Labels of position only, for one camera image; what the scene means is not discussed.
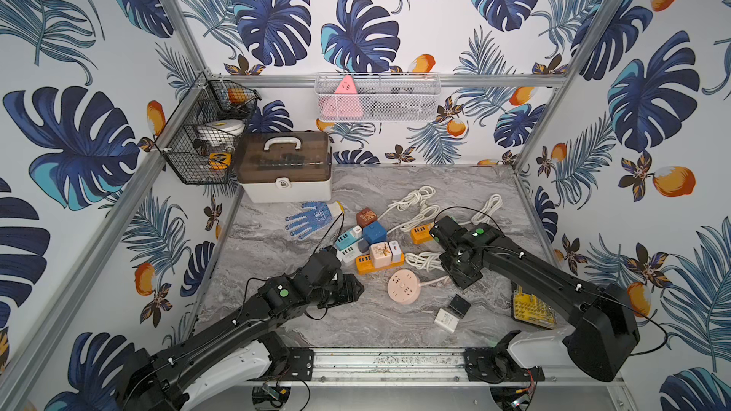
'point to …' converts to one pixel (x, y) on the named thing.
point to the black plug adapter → (459, 306)
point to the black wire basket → (200, 140)
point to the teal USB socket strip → (345, 240)
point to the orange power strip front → (365, 264)
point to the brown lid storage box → (285, 166)
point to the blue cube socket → (374, 232)
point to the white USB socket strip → (349, 254)
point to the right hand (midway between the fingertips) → (445, 270)
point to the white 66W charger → (396, 250)
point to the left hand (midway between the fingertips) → (360, 288)
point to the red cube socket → (365, 216)
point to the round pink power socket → (404, 286)
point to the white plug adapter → (446, 320)
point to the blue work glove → (320, 215)
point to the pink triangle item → (344, 103)
